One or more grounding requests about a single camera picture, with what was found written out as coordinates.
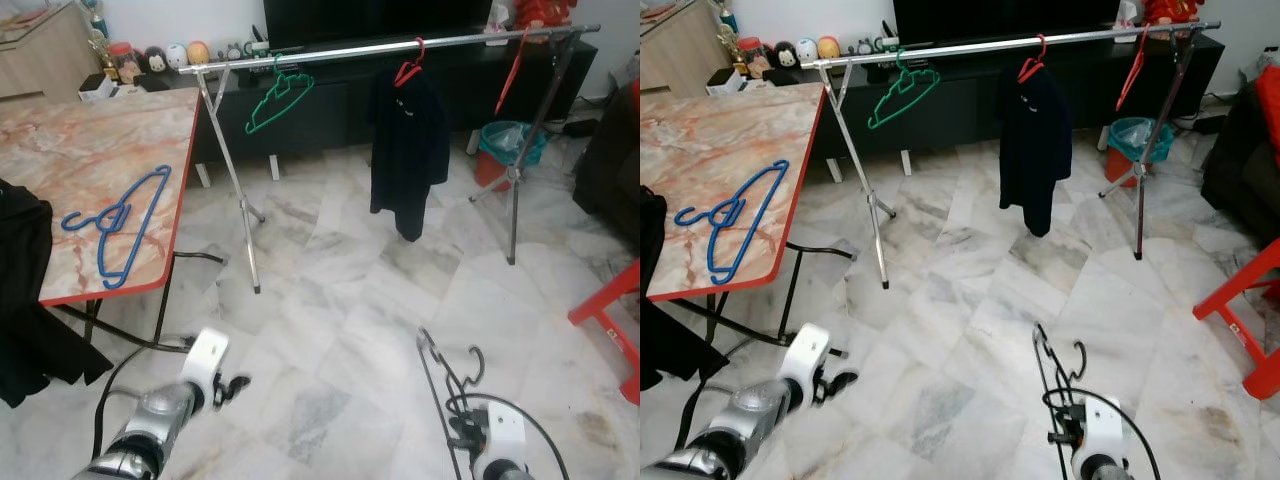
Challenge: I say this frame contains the blue plastic hanger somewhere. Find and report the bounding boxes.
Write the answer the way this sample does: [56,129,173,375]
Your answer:
[674,158,791,284]
[60,164,173,291]

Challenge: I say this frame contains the green plastic hanger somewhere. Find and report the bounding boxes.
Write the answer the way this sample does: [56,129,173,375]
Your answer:
[866,50,943,131]
[245,52,316,134]

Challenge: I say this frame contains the red plastic hanger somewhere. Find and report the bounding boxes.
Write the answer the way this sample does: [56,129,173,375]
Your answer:
[494,28,529,116]
[1017,33,1051,84]
[1115,25,1151,111]
[392,38,428,89]

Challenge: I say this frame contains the plain black garment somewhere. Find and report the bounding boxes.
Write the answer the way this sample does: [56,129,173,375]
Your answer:
[640,185,731,393]
[0,180,114,408]

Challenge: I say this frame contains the marble top folding table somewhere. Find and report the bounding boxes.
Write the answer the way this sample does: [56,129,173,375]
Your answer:
[0,85,226,351]
[640,80,859,346]

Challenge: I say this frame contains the black shirt small white print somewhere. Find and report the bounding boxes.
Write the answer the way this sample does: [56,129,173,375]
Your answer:
[368,68,451,243]
[997,65,1076,239]

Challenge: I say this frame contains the black low tv console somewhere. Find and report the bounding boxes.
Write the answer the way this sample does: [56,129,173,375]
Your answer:
[80,35,599,181]
[705,30,1226,179]

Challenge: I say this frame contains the red bin with teal bag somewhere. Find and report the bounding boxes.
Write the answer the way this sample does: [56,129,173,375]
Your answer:
[475,120,549,191]
[1105,117,1176,188]

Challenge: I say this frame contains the silver metal clothes rack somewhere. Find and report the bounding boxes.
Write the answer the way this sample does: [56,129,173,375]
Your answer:
[177,25,603,295]
[798,20,1224,291]

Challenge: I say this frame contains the light wood cabinet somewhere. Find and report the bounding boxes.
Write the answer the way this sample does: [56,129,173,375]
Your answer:
[0,0,101,101]
[640,0,729,96]

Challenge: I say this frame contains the black television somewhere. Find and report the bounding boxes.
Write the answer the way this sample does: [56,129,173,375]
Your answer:
[892,0,1123,43]
[263,0,496,46]

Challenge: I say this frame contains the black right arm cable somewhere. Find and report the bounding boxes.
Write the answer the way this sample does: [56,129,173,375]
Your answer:
[1042,388,1163,480]
[445,392,571,480]

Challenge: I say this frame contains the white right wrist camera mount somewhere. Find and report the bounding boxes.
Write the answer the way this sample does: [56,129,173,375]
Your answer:
[470,400,526,480]
[1075,395,1126,480]

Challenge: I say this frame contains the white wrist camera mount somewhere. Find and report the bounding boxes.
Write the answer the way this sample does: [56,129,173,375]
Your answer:
[1075,395,1126,480]
[180,328,231,411]
[470,400,526,480]
[780,322,831,406]

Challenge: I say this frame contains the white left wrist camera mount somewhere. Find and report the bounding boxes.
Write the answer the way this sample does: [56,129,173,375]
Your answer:
[780,322,831,406]
[180,328,231,411]

